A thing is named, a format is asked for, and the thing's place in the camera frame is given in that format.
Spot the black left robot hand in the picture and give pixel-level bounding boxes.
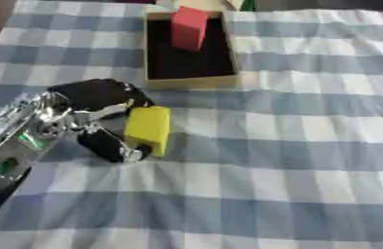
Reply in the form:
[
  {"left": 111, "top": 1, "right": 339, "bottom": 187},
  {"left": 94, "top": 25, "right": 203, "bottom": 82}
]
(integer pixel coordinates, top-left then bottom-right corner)
[{"left": 45, "top": 78, "right": 157, "bottom": 164}]

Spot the yellow block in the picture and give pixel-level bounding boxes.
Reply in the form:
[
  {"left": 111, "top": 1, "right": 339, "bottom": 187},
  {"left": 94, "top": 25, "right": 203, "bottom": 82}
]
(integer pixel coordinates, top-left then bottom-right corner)
[{"left": 122, "top": 105, "right": 173, "bottom": 158}]

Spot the tan cardboard box black inside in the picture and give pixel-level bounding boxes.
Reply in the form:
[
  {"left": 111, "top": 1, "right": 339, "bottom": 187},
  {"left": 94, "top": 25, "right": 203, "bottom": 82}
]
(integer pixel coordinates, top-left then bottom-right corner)
[{"left": 142, "top": 10, "right": 243, "bottom": 89}]

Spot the red block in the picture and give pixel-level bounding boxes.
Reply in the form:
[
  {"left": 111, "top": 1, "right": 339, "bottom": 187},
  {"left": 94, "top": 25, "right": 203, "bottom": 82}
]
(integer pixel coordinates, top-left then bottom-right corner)
[{"left": 169, "top": 5, "right": 211, "bottom": 53}]

